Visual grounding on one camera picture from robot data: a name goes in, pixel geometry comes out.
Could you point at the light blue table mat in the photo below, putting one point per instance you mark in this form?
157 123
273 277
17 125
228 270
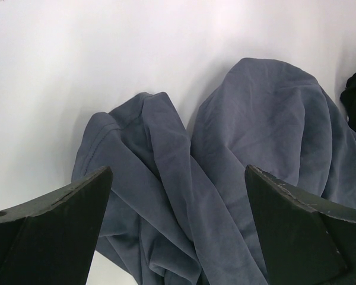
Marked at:
63 61

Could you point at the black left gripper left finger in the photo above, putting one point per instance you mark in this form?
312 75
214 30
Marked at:
51 239

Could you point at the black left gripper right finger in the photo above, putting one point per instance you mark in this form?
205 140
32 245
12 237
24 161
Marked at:
305 239

